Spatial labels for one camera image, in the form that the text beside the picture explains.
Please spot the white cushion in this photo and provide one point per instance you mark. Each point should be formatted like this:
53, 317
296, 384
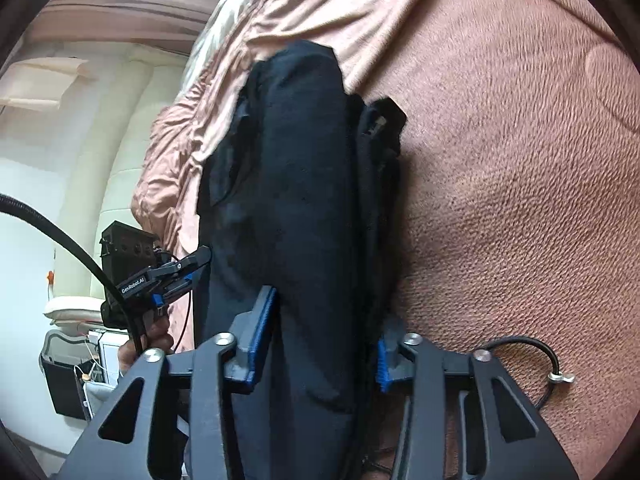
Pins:
70, 310

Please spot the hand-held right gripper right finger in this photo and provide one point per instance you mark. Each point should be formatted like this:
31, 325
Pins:
384, 365

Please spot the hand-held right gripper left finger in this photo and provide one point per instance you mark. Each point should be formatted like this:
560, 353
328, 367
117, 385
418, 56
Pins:
260, 330

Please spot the pink curtain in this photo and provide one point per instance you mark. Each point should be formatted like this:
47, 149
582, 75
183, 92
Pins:
125, 15

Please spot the person's left hand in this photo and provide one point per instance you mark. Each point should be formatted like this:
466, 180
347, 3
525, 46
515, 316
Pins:
157, 335

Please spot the black pants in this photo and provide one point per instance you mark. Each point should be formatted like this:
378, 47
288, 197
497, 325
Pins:
300, 185

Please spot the cream padded headboard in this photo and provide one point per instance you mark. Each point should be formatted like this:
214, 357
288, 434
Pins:
125, 135

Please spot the black storage bin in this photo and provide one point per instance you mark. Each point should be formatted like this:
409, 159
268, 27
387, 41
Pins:
60, 385

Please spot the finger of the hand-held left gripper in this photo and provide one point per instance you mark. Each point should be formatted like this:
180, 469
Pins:
175, 290
185, 261

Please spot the beige quilt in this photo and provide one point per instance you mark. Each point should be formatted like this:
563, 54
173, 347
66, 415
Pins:
225, 20

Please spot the brown fleece blanket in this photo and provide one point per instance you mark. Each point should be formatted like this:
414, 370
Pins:
500, 185

